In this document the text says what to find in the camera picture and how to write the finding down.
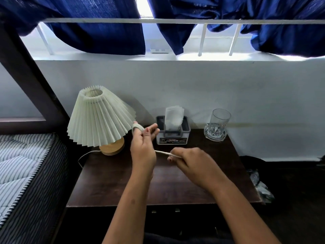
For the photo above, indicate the person's left hand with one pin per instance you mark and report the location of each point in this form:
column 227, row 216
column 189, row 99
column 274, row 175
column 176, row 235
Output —
column 143, row 152

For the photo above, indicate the person's right hand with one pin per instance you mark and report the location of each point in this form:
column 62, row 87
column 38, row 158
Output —
column 200, row 170

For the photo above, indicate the grey tissue box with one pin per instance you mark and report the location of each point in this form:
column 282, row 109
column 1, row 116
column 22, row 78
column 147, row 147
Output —
column 186, row 129

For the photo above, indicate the white tissue stack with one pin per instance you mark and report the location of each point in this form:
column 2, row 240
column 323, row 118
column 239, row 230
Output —
column 174, row 116

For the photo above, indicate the clear drinking glass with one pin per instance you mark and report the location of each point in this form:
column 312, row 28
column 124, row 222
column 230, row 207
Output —
column 219, row 119

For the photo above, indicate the person's left forearm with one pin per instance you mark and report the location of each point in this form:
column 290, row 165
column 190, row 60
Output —
column 129, row 210

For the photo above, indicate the person's right forearm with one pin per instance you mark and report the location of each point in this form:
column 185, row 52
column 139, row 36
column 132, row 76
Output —
column 243, row 216

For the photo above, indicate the dark wooden bedside table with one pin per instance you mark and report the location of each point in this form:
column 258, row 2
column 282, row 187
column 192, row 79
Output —
column 114, row 180

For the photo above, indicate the person's dark trousers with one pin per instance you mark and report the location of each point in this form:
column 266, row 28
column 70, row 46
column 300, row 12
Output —
column 177, row 240

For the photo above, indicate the clear glass ashtray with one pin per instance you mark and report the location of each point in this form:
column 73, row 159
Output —
column 215, row 139

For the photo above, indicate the cream pleated table lamp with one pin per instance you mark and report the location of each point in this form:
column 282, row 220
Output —
column 99, row 116

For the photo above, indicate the clear plastic bag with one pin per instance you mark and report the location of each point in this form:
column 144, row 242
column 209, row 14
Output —
column 261, row 188

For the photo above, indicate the blue curtain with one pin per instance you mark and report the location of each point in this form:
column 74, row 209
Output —
column 287, row 38
column 96, row 35
column 172, row 35

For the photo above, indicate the striped mattress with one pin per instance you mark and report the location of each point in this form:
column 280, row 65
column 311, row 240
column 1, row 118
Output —
column 20, row 170

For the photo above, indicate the white window railing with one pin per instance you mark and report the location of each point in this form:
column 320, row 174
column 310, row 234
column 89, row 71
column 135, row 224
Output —
column 127, row 20

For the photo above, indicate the dark wooden bed frame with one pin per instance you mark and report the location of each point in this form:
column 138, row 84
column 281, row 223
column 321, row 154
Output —
column 25, row 81

